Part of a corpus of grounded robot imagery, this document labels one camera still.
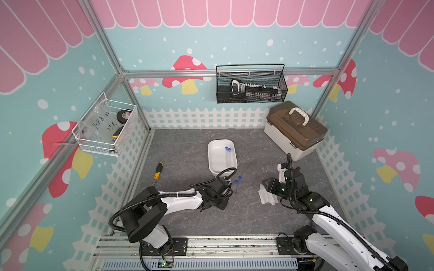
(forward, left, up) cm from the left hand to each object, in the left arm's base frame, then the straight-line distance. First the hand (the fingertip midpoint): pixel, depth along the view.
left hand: (224, 203), depth 87 cm
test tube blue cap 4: (+15, -9, -1) cm, 18 cm away
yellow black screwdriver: (+18, +38, +2) cm, 42 cm away
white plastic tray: (+30, +2, 0) cm, 30 cm away
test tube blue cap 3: (+12, -7, 0) cm, 14 cm away
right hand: (+6, -19, +14) cm, 24 cm away
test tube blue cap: (+32, -1, +1) cm, 32 cm away
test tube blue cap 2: (+30, -3, +1) cm, 30 cm away
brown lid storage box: (+39, -41, +15) cm, 59 cm away
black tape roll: (+29, +49, +33) cm, 66 cm away
